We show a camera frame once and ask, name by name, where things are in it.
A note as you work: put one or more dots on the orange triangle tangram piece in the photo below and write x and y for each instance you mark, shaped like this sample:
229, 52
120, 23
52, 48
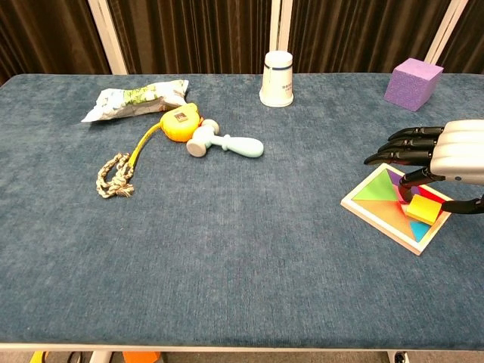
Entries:
385, 211

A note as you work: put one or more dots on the blue triangle tangram piece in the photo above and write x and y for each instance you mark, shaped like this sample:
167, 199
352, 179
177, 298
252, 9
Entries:
419, 231

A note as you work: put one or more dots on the purple foam cube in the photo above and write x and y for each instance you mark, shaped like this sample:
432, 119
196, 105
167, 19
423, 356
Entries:
410, 85

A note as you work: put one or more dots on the white paper cup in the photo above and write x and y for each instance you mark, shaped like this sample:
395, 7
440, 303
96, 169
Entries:
276, 83

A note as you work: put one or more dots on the yellow object under table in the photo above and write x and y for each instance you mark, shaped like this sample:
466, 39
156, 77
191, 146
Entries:
38, 357

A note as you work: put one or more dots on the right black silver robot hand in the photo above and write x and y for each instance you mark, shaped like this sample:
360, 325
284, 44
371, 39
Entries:
459, 147

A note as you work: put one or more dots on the green triangle tangram piece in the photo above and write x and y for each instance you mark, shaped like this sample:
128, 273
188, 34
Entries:
380, 191

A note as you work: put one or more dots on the white wooden puzzle tray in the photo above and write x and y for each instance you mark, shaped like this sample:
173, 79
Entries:
372, 219

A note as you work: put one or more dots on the orange object under table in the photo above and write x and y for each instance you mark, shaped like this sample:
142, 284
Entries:
140, 357

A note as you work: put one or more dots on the yellow wooden block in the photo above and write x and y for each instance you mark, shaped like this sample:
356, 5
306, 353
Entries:
423, 208

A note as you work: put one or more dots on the yellow tape measure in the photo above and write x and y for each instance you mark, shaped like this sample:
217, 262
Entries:
181, 121

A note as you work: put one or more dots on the blue table cloth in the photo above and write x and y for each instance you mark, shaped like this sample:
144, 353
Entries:
242, 246

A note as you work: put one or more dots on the red tangram piece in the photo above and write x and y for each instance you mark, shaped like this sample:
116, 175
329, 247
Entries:
429, 193

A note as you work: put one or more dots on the light blue toy hammer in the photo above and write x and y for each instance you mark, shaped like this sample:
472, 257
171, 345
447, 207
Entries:
242, 145

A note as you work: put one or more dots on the brown curtain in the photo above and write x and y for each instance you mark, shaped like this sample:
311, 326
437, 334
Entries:
189, 38

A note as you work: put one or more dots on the purple tangram piece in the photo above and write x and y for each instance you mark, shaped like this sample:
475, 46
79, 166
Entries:
394, 175

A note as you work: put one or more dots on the white green snack bag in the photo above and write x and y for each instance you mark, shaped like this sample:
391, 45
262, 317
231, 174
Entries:
128, 100

